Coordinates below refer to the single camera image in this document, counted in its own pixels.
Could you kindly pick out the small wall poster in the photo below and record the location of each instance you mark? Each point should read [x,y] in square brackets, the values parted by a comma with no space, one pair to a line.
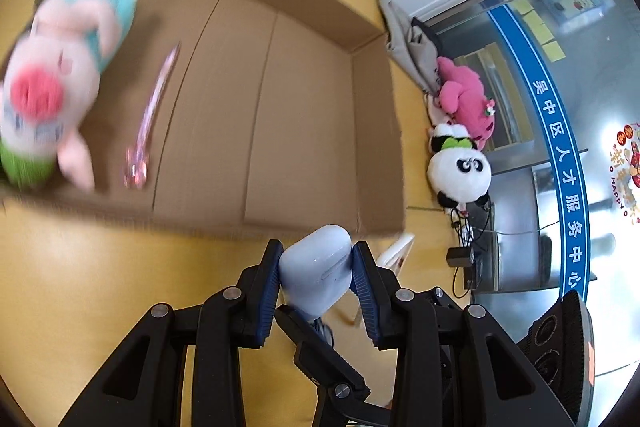
[575,2]

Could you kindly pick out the row of yellow sticky notes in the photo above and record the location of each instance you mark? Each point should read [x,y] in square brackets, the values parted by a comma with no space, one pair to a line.
[547,39]

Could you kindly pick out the red festive window sticker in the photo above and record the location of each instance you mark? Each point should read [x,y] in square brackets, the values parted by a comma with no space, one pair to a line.
[627,167]

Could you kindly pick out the grey cloth bag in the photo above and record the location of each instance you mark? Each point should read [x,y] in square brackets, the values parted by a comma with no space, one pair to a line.
[405,42]

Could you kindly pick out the blue wall banner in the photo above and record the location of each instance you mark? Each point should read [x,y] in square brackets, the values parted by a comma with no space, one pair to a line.
[550,132]

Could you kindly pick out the white phone case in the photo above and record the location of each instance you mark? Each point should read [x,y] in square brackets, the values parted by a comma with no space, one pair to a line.
[400,249]

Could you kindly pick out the black power adapter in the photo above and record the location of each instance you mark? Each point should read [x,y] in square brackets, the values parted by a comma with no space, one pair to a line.
[460,256]

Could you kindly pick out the cardboard box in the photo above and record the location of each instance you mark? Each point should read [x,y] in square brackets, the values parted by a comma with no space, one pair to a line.
[300,107]

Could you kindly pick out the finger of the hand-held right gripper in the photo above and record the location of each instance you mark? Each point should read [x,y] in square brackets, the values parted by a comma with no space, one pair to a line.
[320,357]

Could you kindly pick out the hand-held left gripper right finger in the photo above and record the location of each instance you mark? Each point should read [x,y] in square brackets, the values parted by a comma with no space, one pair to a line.
[362,292]

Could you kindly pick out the panda plush toy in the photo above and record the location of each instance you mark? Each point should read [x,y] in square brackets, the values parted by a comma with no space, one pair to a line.
[457,172]

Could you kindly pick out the white earbuds case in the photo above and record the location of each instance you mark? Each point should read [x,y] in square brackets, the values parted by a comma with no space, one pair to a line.
[315,267]

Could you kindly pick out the pink pig plush toy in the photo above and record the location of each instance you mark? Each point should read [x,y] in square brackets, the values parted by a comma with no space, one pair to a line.
[60,72]

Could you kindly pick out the pink translucent pen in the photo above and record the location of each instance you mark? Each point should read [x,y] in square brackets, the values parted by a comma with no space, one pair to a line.
[155,102]

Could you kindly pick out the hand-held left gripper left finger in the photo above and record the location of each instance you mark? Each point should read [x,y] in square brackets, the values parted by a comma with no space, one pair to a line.
[267,297]

